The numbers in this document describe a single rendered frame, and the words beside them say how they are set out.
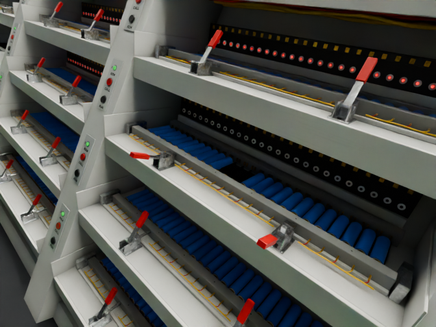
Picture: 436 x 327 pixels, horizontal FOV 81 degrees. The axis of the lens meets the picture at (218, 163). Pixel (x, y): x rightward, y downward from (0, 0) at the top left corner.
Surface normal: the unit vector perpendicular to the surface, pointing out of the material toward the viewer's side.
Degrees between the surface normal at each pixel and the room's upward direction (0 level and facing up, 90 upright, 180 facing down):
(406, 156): 113
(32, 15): 90
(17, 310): 0
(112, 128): 90
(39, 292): 90
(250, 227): 23
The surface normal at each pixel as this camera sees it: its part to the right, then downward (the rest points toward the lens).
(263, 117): -0.65, 0.26
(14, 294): 0.40, -0.91
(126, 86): 0.74, 0.41
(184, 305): 0.16, -0.88
